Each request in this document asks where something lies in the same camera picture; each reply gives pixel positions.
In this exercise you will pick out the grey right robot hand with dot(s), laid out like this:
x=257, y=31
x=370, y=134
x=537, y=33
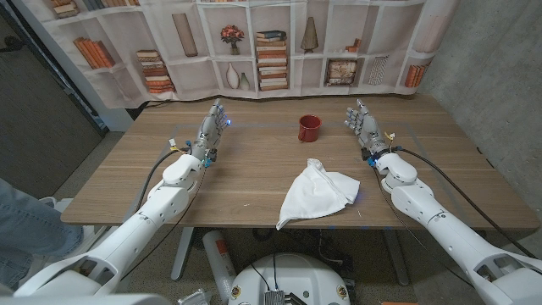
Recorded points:
x=368, y=131

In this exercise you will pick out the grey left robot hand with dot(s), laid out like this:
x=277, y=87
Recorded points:
x=207, y=135

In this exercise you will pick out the white cloth napkin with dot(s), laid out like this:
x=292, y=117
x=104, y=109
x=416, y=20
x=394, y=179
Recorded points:
x=317, y=195

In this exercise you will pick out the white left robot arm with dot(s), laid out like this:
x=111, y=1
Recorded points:
x=135, y=233

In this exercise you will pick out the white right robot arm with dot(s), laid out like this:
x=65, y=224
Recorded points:
x=449, y=233

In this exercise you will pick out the red enamel cup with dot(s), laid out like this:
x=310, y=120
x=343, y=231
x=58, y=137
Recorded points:
x=308, y=131

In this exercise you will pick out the printed bookshelf backdrop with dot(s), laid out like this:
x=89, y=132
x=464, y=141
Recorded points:
x=190, y=76

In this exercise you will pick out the grey table leg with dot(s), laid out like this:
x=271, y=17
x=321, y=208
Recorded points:
x=182, y=254
x=398, y=258

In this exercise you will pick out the white cylinder with orange label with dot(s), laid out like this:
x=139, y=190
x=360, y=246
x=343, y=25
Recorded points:
x=218, y=258

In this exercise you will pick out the white chair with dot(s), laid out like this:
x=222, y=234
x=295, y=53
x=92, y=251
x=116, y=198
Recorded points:
x=91, y=235

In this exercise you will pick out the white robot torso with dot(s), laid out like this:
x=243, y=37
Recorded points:
x=296, y=275

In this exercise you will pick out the grey perforated cabinet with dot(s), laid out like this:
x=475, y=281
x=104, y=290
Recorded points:
x=38, y=127

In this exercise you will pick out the person in blue jeans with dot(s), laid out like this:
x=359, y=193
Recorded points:
x=29, y=229

